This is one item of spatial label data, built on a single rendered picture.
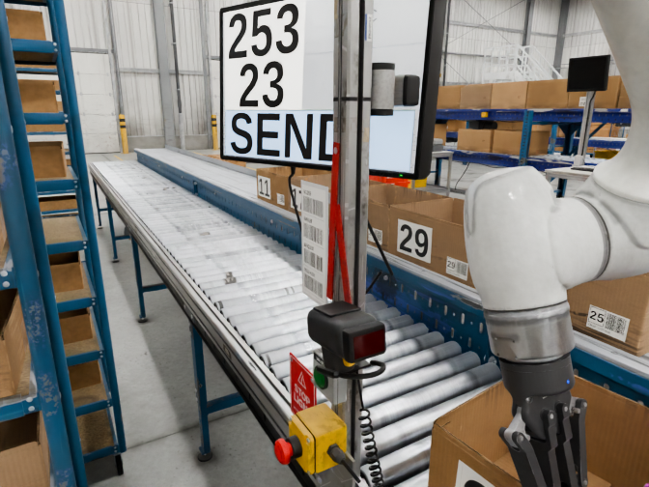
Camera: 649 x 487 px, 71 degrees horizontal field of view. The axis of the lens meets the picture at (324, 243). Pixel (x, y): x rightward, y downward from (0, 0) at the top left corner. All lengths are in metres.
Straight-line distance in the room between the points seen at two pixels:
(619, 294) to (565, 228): 0.57
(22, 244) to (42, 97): 1.07
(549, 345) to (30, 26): 1.63
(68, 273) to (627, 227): 1.66
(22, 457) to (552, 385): 0.79
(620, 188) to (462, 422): 0.42
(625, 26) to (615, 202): 0.19
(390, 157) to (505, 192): 0.27
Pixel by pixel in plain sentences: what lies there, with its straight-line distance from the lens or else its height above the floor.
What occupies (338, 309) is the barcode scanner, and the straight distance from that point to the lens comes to 0.64.
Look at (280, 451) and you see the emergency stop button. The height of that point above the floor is 0.85.
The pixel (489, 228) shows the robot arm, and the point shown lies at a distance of 0.52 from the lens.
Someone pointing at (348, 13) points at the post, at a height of 1.47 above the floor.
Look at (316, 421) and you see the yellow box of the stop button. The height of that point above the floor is 0.88.
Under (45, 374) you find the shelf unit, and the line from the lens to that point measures 0.82.
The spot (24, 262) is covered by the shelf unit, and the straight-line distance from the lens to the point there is 0.76.
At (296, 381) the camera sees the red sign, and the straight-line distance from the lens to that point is 0.89.
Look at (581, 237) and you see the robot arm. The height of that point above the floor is 1.22.
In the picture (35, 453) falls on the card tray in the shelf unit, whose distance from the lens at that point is 0.94.
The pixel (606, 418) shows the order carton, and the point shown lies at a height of 0.87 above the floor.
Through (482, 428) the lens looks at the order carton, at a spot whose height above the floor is 0.85.
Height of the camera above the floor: 1.35
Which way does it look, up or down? 16 degrees down
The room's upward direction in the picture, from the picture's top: straight up
